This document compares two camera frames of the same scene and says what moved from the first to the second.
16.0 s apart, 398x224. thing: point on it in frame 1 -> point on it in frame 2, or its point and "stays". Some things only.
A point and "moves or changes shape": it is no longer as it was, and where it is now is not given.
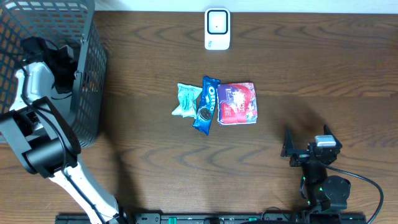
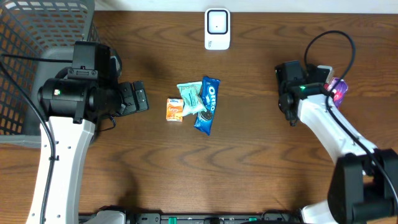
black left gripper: x=58 y=66 -> x=134 y=97
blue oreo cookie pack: x=203 y=119 stays
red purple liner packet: x=237 y=103 -> x=338 y=88
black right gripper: x=306 y=155 -> x=285 y=106
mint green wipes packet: x=187 y=96 moves or changes shape
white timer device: x=217 y=28 stays
